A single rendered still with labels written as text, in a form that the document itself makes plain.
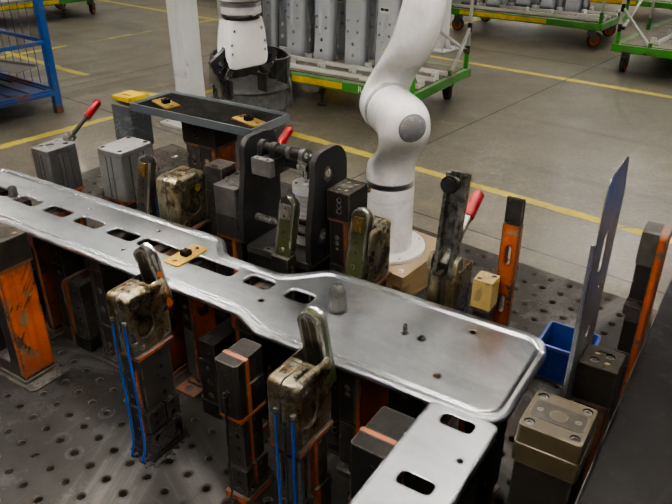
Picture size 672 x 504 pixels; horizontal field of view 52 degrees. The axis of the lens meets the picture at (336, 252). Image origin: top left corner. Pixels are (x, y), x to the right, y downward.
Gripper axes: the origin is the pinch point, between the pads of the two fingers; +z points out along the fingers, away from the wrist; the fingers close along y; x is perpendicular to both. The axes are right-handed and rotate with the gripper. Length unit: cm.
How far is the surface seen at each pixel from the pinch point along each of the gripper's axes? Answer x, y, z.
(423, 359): 70, 19, 23
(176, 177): 0.3, 19.1, 14.9
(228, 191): 11.9, 14.1, 15.8
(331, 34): -313, -304, 71
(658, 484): 105, 20, 20
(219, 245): 19.3, 21.8, 22.6
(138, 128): -34.1, 9.6, 14.6
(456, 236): 61, 3, 11
